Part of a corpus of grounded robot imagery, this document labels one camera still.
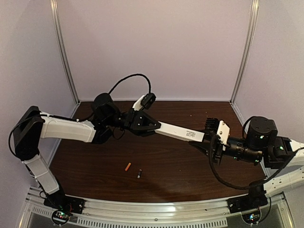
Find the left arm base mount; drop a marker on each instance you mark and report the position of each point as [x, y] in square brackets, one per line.
[64, 211]

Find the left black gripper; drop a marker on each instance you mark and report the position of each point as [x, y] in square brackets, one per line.
[130, 120]

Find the white remote control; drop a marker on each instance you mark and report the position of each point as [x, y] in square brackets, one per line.
[180, 133]

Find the right aluminium frame post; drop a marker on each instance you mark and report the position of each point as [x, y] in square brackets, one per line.
[254, 11]

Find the black AA battery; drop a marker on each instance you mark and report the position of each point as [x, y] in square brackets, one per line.
[139, 173]

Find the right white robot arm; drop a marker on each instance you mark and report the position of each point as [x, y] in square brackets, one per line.
[259, 143]

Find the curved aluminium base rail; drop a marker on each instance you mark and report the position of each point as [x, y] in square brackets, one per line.
[192, 214]

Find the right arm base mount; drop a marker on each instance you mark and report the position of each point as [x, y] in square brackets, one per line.
[250, 208]

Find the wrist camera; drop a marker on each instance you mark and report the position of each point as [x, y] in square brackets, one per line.
[144, 102]
[220, 128]

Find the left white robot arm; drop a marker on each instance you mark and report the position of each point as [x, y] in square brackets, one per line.
[35, 125]

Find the aluminium frame post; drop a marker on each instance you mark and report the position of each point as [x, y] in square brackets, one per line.
[254, 11]
[62, 50]

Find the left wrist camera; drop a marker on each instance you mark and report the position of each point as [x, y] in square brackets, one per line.
[144, 102]

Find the left aluminium frame post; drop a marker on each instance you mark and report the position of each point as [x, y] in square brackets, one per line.
[62, 50]

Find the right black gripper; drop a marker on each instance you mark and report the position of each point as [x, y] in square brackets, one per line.
[216, 146]

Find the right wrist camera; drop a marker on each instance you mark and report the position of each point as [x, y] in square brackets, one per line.
[220, 128]

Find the orange AA battery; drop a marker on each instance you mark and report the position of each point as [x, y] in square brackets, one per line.
[128, 166]

